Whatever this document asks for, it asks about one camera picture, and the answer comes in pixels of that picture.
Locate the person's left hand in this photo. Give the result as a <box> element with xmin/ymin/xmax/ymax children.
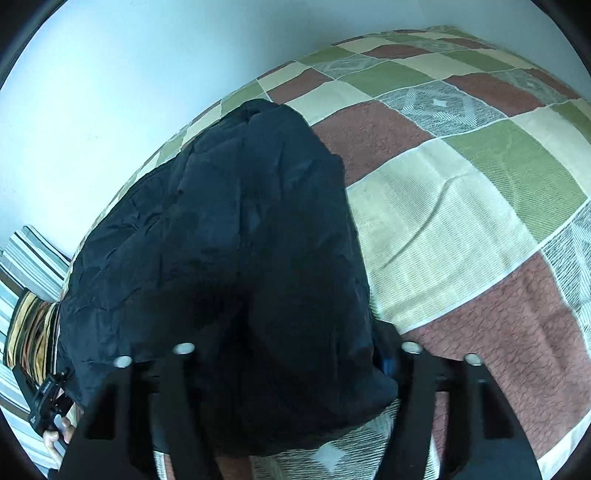
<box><xmin>42</xmin><ymin>416</ymin><xmax>76</xmax><ymax>469</ymax></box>

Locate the striped brown yellow pillow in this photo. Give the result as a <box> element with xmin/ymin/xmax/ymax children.
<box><xmin>3</xmin><ymin>289</ymin><xmax>59</xmax><ymax>385</ymax></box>

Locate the black quilted puffer jacket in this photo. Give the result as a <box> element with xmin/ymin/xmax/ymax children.
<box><xmin>57</xmin><ymin>100</ymin><xmax>398</xmax><ymax>457</ymax></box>

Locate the striped fabric headboard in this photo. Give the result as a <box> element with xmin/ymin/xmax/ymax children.
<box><xmin>0</xmin><ymin>225</ymin><xmax>73</xmax><ymax>471</ymax></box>

